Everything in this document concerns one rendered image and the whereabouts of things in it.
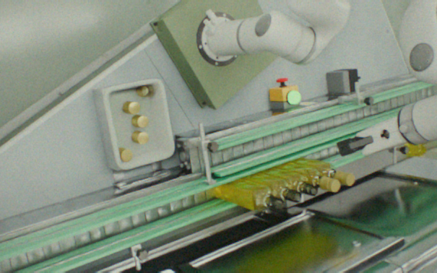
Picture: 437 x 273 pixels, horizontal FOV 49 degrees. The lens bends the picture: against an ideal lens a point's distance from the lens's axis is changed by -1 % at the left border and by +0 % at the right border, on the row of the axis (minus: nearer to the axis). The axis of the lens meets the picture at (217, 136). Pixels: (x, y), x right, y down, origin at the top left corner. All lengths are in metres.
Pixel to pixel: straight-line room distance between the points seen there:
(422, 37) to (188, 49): 0.71
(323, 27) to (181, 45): 0.40
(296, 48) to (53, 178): 0.71
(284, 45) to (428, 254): 0.59
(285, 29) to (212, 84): 0.34
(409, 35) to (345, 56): 1.03
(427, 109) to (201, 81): 0.70
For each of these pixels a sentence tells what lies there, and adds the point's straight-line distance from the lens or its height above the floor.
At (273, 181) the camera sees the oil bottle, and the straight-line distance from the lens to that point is 1.27.
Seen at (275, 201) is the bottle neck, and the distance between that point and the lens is 1.18.
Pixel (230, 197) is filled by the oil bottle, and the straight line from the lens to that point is 1.32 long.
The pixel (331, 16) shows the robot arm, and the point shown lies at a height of 1.21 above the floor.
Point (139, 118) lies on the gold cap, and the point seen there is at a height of 0.81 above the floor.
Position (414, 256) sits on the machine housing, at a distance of 1.20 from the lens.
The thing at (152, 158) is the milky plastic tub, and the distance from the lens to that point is 1.32.
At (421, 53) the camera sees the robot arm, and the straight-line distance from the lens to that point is 0.84.
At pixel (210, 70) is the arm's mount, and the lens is 1.39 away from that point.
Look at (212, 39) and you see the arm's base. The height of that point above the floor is 0.88.
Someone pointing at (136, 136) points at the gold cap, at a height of 0.80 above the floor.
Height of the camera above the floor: 2.02
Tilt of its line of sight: 57 degrees down
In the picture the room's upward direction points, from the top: 100 degrees clockwise
